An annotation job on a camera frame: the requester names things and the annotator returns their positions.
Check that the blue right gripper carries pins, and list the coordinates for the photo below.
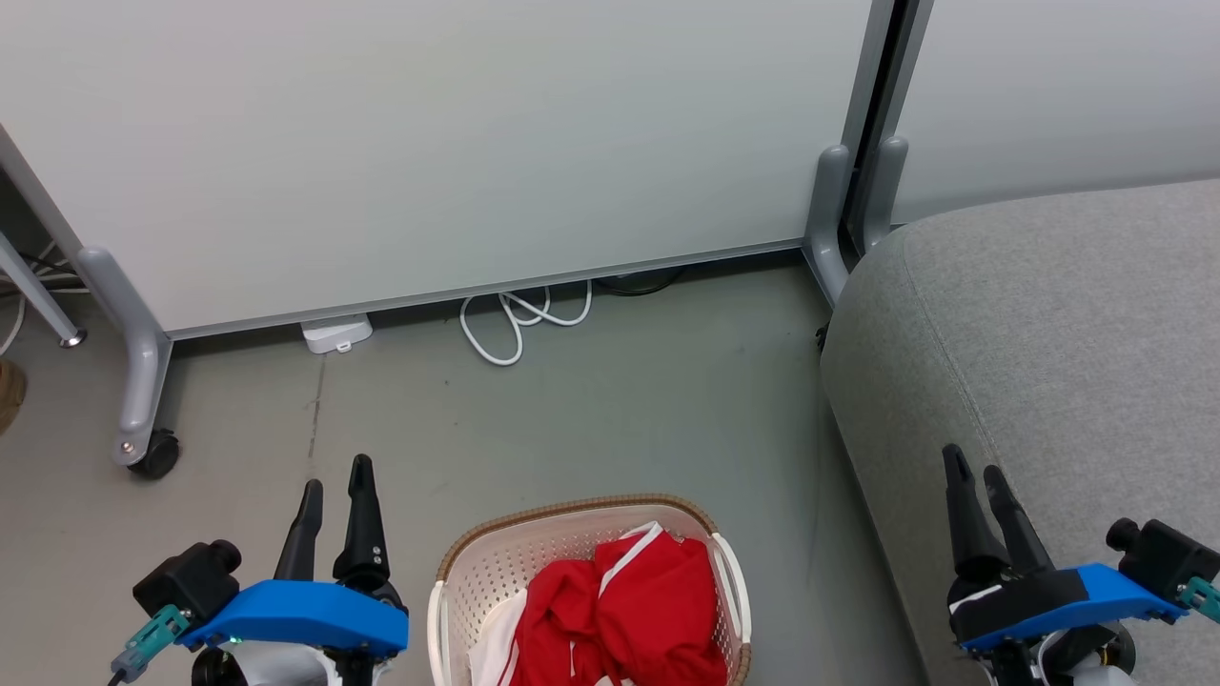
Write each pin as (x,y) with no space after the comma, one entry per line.
(1058,595)

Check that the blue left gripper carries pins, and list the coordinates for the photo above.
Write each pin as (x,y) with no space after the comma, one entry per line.
(305,615)

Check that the red garment with white stripes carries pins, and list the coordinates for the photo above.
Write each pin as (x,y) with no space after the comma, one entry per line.
(648,610)

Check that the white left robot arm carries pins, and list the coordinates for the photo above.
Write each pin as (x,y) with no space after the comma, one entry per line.
(276,667)

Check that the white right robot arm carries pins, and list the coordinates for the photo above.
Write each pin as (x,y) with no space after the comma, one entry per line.
(1077,657)

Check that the grey fabric sofa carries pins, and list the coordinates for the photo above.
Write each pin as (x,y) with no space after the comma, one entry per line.
(1067,333)

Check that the cream plastic laundry basket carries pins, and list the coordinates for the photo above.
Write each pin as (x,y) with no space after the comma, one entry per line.
(496,572)

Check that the black caster wheel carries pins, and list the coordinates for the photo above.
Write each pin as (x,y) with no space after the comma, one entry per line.
(157,455)

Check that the small white power adapter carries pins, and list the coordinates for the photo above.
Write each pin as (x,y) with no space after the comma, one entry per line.
(335,333)

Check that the grey partition foot with caster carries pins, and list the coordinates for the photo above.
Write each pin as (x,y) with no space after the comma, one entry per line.
(133,343)

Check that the brown object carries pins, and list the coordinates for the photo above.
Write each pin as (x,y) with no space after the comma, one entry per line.
(10,395)

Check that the grey metal table leg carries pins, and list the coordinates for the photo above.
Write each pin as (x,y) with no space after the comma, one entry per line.
(33,286)

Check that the wide white partition panel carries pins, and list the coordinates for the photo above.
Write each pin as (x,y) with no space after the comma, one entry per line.
(429,143)

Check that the narrow white partition panel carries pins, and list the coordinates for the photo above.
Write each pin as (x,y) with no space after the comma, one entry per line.
(1067,95)

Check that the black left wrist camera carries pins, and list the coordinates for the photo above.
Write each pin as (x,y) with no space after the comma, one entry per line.
(186,576)

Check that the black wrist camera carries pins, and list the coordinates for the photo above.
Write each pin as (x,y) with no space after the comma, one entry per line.
(186,576)
(1168,553)

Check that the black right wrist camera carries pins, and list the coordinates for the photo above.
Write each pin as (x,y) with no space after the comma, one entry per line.
(1168,553)

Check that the teal left camera connector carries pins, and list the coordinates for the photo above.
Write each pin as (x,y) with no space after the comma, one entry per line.
(152,638)

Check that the teal camera connector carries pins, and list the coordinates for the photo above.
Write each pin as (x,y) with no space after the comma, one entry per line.
(1203,598)
(152,638)

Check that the teal right camera connector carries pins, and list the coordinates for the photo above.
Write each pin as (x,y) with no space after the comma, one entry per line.
(1203,598)

